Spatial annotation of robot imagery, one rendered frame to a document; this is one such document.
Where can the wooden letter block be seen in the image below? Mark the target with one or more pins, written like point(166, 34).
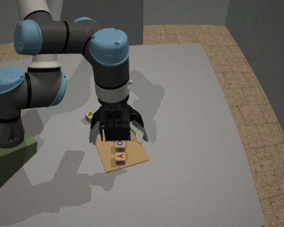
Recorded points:
point(89, 115)
point(120, 158)
point(120, 146)

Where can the tan flat mat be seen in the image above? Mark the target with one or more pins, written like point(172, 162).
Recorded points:
point(134, 153)

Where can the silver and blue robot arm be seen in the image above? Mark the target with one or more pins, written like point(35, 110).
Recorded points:
point(41, 31)

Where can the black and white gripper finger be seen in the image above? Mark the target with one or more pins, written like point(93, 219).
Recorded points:
point(94, 131)
point(137, 126)

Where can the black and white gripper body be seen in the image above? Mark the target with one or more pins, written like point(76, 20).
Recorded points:
point(117, 130)

